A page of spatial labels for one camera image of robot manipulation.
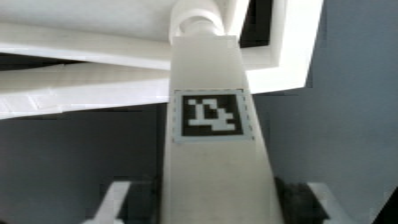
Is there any white leg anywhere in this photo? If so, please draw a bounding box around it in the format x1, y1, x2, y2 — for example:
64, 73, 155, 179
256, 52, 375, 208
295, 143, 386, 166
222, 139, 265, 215
158, 16, 288, 224

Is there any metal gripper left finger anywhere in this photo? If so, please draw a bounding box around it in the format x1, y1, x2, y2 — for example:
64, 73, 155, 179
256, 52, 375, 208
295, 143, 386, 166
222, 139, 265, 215
82, 181, 132, 224

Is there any white front fence bar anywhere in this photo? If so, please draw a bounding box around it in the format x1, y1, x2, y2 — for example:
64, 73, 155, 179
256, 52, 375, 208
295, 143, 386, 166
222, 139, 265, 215
0, 0, 325, 119

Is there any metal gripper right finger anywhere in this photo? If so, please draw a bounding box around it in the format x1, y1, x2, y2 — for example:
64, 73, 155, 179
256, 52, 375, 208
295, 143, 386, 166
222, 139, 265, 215
275, 178, 363, 224

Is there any white desk top tray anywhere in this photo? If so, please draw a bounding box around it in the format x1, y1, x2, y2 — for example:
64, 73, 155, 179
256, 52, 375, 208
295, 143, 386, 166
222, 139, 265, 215
0, 0, 274, 69

